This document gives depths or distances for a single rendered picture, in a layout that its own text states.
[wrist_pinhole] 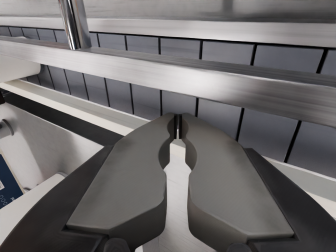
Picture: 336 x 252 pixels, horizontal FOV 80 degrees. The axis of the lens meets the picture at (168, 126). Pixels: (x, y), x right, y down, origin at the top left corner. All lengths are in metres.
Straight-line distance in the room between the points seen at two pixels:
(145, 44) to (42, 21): 0.16
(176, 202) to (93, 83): 0.23
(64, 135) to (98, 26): 0.22
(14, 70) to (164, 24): 0.21
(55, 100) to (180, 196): 0.23
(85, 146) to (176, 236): 0.24
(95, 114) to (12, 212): 0.28
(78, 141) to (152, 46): 0.22
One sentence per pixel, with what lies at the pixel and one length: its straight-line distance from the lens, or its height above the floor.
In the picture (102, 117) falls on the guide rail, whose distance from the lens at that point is 0.21.
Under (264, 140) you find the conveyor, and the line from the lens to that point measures 0.17.
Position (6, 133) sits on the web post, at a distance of 0.62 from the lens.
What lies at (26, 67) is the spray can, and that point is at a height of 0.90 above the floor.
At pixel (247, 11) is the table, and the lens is 0.21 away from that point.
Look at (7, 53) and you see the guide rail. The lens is 0.20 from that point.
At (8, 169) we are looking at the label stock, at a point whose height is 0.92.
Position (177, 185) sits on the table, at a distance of 0.33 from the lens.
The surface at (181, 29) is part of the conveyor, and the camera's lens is 0.17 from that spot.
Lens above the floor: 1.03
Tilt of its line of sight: 46 degrees down
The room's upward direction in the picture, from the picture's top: 128 degrees counter-clockwise
